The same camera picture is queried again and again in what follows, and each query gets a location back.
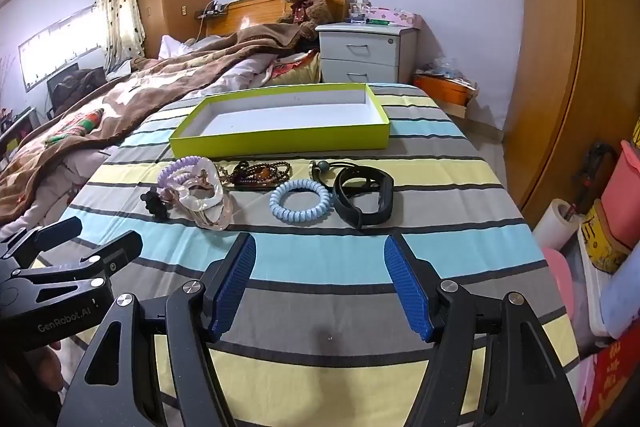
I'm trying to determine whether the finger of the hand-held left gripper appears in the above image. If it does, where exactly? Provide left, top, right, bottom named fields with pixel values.
left=10, top=229, right=144, bottom=289
left=0, top=216, right=84, bottom=276

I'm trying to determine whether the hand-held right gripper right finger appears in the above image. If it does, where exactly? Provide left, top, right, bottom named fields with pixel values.
left=382, top=233, right=583, bottom=427

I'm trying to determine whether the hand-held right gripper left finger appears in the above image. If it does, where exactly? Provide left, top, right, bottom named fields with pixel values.
left=57, top=232, right=258, bottom=427

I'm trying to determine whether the blue spiral hair tie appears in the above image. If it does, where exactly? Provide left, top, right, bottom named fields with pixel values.
left=269, top=179, right=332, bottom=224

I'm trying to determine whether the black wristband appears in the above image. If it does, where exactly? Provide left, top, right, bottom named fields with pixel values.
left=332, top=164, right=395, bottom=231

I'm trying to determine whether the clear hair claw clip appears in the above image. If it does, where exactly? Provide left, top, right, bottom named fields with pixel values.
left=172, top=159, right=234, bottom=232

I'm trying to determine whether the purple spiral hair tie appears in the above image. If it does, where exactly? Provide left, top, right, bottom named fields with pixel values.
left=157, top=156, right=214, bottom=194

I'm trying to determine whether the brown beaded bracelet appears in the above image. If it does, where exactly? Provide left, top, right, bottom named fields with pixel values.
left=215, top=160, right=294, bottom=193

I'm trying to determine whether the black beaded hair tie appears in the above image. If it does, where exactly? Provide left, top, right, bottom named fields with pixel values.
left=308, top=159, right=359, bottom=188

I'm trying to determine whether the green cardboard tray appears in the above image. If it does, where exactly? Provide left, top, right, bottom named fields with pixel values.
left=169, top=83, right=391, bottom=160

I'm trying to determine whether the person's left hand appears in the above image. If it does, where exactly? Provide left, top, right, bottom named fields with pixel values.
left=30, top=340, right=64, bottom=394

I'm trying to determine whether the dark chair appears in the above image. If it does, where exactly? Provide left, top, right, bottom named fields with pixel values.
left=47, top=62, right=106, bottom=116

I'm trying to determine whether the pink foam board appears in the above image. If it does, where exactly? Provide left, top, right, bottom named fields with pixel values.
left=542, top=246, right=576, bottom=314

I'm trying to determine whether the white paper roll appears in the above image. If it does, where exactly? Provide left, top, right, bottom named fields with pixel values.
left=532, top=199, right=584, bottom=253

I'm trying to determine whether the brown blanket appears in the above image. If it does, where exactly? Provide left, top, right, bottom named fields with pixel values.
left=0, top=23, right=314, bottom=229

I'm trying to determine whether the white storage bin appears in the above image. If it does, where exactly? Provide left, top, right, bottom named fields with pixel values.
left=577, top=227, right=640, bottom=339

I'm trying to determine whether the window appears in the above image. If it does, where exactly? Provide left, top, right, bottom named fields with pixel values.
left=18, top=4, right=109, bottom=93

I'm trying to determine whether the yellow box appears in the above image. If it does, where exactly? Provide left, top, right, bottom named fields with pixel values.
left=579, top=199, right=634, bottom=276

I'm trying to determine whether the orange box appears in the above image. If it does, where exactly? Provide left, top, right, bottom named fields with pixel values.
left=413, top=74, right=476, bottom=107

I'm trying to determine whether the clear plastic bag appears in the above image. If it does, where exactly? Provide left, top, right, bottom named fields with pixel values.
left=417, top=56, right=479, bottom=88

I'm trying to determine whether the red black tool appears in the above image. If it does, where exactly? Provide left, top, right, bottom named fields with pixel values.
left=579, top=141, right=619, bottom=213

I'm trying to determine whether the yellow red pillow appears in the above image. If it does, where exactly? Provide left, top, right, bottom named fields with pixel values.
left=264, top=49, right=322, bottom=86

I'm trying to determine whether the red book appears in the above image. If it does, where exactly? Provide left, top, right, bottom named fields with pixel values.
left=582, top=341, right=640, bottom=427

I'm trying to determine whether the pink container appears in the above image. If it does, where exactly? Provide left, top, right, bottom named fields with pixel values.
left=599, top=139, right=640, bottom=253

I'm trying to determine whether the patterned curtain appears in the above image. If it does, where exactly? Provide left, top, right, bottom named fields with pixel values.
left=93, top=0, right=147, bottom=74

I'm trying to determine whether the grey drawer nightstand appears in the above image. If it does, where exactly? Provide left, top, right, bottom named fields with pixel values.
left=315, top=22, right=419, bottom=86

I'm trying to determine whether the pink flowered box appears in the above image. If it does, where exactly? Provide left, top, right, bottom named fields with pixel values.
left=367, top=6, right=425, bottom=30

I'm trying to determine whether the large wooden wardrobe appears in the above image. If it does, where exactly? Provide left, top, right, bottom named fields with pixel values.
left=502, top=0, right=640, bottom=229

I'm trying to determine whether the wooden headboard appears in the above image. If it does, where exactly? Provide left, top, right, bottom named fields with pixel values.
left=205, top=0, right=350, bottom=39

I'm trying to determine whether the glass cup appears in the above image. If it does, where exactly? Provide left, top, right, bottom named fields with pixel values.
left=348, top=0, right=371, bottom=24

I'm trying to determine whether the small black hair tie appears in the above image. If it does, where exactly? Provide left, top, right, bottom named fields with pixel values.
left=141, top=187, right=174, bottom=223

